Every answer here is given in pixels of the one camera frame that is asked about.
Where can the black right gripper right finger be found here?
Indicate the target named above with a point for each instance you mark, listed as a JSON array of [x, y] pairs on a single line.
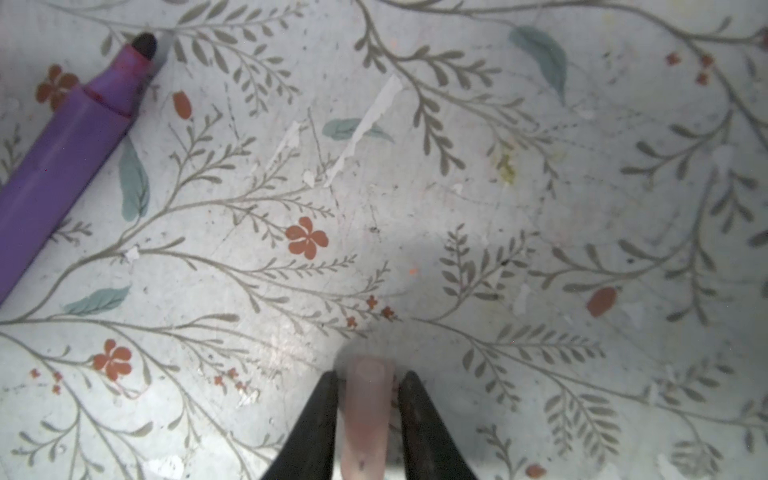
[[430, 452]]

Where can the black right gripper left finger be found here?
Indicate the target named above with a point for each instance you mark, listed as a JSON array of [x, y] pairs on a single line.
[[308, 452]]

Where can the translucent pen cap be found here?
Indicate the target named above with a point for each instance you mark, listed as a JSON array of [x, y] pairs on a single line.
[[367, 411]]

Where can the purple marker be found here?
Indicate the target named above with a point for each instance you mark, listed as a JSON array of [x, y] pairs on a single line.
[[83, 132]]

